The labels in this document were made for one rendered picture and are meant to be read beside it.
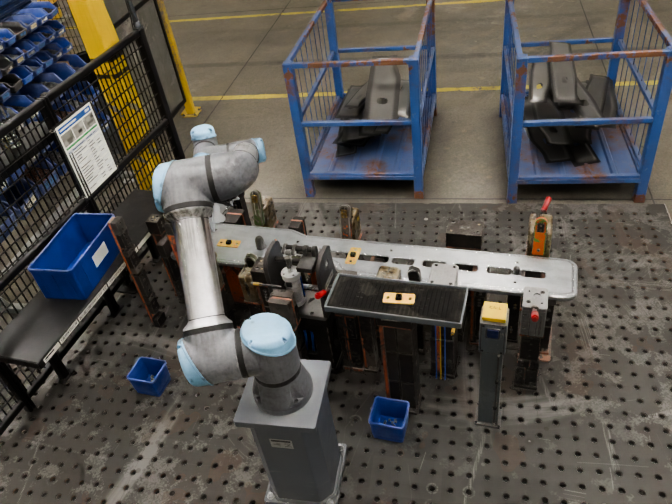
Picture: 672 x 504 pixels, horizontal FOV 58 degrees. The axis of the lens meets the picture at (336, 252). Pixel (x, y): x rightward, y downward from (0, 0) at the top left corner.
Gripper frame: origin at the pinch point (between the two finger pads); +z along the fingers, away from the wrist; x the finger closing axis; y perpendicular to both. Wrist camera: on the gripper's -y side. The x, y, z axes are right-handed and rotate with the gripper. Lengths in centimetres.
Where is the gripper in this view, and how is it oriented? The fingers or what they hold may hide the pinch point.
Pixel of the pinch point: (221, 218)
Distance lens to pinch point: 215.3
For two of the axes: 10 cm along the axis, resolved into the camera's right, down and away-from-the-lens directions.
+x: 2.9, -6.3, 7.2
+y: 9.5, 1.0, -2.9
